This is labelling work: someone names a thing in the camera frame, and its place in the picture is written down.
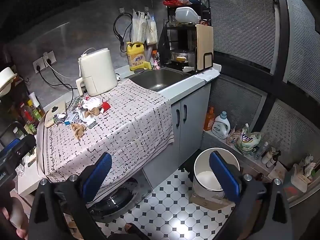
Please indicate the green label bottle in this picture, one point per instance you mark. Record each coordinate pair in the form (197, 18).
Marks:
(37, 111)

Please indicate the black dish rack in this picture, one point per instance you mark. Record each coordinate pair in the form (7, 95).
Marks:
(180, 38)

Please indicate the yellow detergent bottle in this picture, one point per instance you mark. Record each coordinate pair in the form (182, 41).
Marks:
(135, 56)

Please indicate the yellow sponge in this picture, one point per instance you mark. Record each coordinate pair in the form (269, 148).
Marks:
(148, 65)

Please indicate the detergent refill pouch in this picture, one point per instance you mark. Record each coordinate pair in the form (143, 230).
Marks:
(250, 140)

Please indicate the small red packet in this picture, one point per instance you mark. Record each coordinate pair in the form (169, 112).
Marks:
(106, 105)

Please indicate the brown pump bottle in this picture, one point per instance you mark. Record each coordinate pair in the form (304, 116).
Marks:
(271, 158)

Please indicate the person's left hand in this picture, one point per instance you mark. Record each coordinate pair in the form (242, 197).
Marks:
(17, 217)

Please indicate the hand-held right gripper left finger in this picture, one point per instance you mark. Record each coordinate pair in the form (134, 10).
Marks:
(98, 173)

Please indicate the brown paper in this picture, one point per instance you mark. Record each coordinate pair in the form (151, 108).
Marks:
(78, 130)
(92, 111)

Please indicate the white laundry detergent bottle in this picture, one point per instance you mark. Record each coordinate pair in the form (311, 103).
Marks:
(221, 127)

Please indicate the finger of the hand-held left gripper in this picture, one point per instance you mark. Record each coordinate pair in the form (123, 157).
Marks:
(10, 144)

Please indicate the cream induction cooker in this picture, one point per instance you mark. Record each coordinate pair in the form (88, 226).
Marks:
(55, 113)

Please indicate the grey sink cabinet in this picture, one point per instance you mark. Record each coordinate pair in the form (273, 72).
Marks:
(192, 122)

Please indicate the white label packet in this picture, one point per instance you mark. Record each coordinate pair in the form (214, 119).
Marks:
(70, 119)

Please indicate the white folded cloth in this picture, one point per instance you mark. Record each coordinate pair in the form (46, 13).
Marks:
(211, 73)

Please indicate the cream air fryer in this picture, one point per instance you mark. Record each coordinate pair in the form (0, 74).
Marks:
(98, 71)

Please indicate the washing machine door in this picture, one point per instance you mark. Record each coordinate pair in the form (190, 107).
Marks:
(112, 202)

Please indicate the steel sink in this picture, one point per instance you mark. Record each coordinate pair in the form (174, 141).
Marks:
(160, 78)

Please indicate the crumpled white paper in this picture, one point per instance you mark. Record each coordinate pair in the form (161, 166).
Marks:
(92, 103)

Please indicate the orange bottle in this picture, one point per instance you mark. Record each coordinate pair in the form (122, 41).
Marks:
(209, 120)

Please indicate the hanging plastic bags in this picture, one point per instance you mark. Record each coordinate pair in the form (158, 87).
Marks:
(143, 28)

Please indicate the small pink bottle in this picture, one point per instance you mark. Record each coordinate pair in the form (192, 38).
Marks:
(156, 61)

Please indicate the white wall socket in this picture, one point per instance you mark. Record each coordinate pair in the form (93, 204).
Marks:
(50, 58)
(38, 65)

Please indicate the white plastic container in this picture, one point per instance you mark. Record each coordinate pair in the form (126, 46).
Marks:
(186, 15)

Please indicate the white bowl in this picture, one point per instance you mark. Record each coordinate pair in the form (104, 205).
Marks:
(7, 78)

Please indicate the white trash bin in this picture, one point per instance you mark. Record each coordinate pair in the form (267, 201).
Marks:
(207, 177)

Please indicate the red plastic bag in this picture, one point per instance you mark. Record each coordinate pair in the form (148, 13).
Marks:
(172, 2)

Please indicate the wooden cutting board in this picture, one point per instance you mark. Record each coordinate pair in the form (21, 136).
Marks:
(205, 47)

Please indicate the printed foil wrapper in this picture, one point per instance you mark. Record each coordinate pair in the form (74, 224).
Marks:
(60, 117)

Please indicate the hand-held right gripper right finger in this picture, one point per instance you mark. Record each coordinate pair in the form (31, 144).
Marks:
(223, 175)

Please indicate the clear small bottle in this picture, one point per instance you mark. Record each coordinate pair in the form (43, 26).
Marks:
(261, 150)

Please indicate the steel pot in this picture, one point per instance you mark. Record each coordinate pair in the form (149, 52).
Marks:
(182, 56)

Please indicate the flat cardboard piece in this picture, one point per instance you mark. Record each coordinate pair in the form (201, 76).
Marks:
(210, 202)

